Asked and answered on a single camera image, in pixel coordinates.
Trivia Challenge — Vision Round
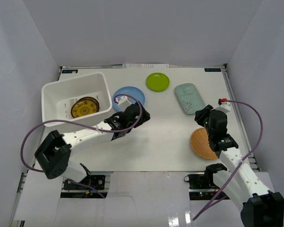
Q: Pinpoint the pale green oblong dish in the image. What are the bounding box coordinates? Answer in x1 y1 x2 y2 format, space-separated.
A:
174 83 205 115

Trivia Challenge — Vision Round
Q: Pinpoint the orange woven round plate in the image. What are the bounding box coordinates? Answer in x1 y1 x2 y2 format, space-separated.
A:
190 128 218 160

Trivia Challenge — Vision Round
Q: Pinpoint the blue round plate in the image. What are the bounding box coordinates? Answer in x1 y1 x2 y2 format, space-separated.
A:
112 86 145 112

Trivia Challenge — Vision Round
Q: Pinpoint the green round plate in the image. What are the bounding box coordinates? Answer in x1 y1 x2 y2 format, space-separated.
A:
146 72 170 92

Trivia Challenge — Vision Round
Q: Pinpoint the yellow patterned plate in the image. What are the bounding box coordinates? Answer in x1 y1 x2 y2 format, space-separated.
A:
71 96 99 118

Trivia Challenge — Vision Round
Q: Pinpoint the white plastic bin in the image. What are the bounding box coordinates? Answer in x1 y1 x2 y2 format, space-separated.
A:
41 72 112 125

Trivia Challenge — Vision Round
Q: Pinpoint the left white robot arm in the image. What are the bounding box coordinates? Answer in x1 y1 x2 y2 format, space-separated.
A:
35 102 151 189

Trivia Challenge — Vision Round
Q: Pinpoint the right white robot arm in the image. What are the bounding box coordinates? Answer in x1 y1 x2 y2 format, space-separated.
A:
195 102 284 227

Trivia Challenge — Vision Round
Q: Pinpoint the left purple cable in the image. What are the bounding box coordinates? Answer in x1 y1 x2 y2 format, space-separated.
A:
20 94 143 173

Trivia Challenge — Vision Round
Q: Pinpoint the purple cable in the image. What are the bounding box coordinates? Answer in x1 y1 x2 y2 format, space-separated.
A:
20 94 143 173
193 99 265 220

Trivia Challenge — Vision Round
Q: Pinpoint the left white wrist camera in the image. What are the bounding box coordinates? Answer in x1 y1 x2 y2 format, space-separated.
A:
115 96 132 111

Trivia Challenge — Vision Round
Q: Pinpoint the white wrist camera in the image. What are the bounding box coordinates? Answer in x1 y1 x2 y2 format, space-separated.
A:
217 98 231 114
115 96 132 111

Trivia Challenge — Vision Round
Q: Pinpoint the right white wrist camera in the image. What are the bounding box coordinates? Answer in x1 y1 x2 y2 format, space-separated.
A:
217 98 231 114

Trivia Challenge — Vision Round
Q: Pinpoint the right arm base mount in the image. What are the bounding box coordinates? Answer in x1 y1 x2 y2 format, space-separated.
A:
184 172 219 201

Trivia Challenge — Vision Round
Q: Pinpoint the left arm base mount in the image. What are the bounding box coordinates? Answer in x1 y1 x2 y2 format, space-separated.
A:
60 175 109 199

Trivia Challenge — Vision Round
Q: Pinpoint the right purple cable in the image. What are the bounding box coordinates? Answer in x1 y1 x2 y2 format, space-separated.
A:
193 99 265 220

